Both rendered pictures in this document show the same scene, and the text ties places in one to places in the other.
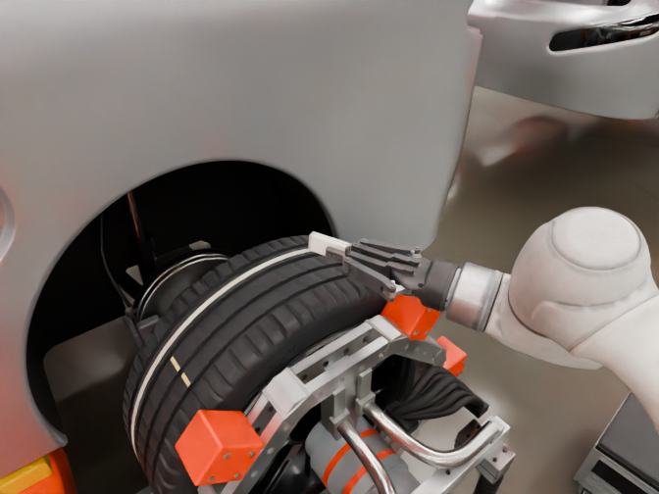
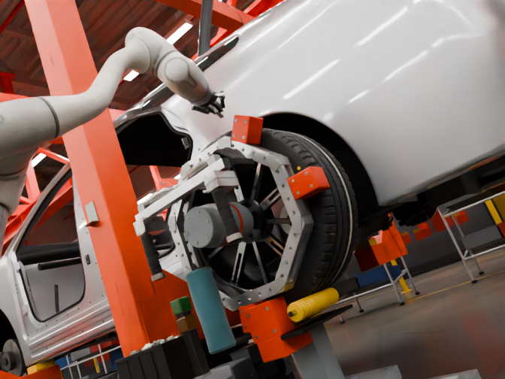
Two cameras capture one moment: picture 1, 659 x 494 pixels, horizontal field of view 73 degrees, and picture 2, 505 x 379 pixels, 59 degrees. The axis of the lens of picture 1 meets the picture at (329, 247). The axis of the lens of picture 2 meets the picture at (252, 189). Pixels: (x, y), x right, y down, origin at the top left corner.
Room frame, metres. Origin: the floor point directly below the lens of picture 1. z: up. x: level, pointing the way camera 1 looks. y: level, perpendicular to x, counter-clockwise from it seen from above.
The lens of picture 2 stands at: (0.12, -1.47, 0.57)
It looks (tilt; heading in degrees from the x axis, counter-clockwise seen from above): 14 degrees up; 72
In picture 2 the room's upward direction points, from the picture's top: 21 degrees counter-clockwise
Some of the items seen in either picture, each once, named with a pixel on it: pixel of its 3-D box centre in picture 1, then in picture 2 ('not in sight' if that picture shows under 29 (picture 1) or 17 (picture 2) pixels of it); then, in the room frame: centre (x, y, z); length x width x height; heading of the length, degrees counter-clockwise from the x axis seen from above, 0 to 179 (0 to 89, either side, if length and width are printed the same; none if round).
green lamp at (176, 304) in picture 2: not in sight; (181, 305); (0.22, -0.21, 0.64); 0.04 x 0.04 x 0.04; 38
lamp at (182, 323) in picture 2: not in sight; (186, 323); (0.22, -0.21, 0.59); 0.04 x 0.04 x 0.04; 38
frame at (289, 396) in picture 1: (338, 442); (234, 222); (0.48, -0.02, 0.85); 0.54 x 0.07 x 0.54; 128
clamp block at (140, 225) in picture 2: not in sight; (149, 225); (0.22, -0.01, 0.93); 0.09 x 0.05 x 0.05; 38
